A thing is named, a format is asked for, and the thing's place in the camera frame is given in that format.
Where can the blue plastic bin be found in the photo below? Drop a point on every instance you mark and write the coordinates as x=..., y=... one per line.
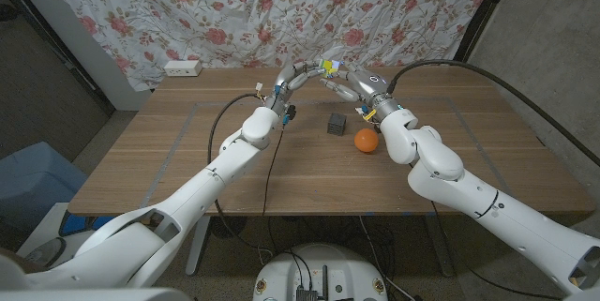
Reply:
x=33, y=179

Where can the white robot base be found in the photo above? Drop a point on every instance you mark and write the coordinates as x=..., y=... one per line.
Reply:
x=323, y=263

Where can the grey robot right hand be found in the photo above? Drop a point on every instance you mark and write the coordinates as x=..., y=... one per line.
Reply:
x=368, y=87

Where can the black backdrop frame pole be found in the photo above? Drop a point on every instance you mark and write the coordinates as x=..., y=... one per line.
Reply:
x=483, y=10
x=47, y=29

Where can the black antenna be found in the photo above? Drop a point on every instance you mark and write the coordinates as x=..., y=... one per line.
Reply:
x=325, y=282

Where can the grey table leg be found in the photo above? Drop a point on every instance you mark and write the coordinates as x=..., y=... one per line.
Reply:
x=440, y=249

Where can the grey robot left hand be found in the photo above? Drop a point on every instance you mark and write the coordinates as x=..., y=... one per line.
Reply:
x=293, y=78

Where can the floral backdrop cloth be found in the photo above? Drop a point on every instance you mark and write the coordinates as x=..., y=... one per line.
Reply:
x=281, y=10

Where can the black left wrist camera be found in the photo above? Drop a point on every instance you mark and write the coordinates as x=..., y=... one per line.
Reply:
x=289, y=114

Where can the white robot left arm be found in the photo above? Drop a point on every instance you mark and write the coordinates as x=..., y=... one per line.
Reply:
x=178, y=207

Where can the grey sneaker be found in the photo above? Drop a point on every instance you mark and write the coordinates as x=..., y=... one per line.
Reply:
x=44, y=250

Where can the person's bare leg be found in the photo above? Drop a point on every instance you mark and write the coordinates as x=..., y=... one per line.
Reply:
x=19, y=263

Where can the white power strip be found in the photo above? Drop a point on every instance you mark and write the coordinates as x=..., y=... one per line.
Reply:
x=183, y=68

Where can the orange ball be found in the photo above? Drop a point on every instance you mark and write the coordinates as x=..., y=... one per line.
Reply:
x=366, y=140

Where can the white table leg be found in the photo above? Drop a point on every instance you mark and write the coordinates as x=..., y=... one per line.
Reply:
x=193, y=263

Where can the multicoloured Rubik's cube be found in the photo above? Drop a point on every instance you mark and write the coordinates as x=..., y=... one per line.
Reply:
x=334, y=67

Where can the black round floor stand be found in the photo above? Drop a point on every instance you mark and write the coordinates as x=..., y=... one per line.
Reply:
x=227, y=227

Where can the grey tape outline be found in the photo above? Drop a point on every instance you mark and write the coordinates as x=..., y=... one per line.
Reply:
x=201, y=103

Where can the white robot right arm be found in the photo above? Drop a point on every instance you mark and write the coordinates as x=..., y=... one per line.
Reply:
x=506, y=212

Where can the dark grey ribbed block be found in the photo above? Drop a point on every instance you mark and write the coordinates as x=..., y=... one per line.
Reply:
x=336, y=124

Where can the blue floor pad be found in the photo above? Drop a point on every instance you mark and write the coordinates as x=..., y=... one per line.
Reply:
x=75, y=223

